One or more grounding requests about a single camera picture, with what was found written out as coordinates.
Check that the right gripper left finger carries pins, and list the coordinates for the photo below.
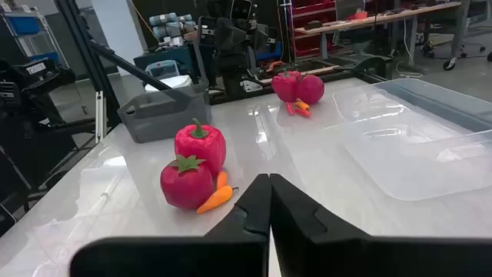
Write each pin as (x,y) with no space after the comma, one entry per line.
(230,254)

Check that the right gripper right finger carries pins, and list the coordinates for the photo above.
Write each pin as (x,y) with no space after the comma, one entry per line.
(326,254)

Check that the red toy tomato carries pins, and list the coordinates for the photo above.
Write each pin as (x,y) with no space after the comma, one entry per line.
(310,89)
(186,186)

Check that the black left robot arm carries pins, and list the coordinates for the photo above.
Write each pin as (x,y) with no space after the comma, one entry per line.
(230,73)

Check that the stack of gray rolls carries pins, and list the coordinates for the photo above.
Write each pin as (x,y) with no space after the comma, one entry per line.
(169,25)

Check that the white blue container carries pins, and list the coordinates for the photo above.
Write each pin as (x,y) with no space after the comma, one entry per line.
(163,69)

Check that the red drawer cabinet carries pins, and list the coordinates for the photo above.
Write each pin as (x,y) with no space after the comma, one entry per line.
(313,23)

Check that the clear plastic basket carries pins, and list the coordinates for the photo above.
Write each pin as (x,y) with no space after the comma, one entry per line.
(403,169)

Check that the gray plastic basket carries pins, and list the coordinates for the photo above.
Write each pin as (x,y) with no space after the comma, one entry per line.
(153,123)

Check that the wooden workbench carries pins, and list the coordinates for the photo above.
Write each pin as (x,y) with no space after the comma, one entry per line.
(376,19)

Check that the shelf with blue bins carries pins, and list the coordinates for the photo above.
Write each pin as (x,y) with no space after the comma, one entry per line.
(23,25)

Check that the black device white label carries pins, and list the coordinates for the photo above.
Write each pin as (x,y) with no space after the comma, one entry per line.
(23,88)

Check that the office chair base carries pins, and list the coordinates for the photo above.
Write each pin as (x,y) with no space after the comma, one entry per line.
(469,46)

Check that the white bracket strip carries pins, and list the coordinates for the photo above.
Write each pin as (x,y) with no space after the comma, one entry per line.
(100,115)

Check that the black aluminum rig frame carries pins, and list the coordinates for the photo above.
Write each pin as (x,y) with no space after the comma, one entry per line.
(75,23)

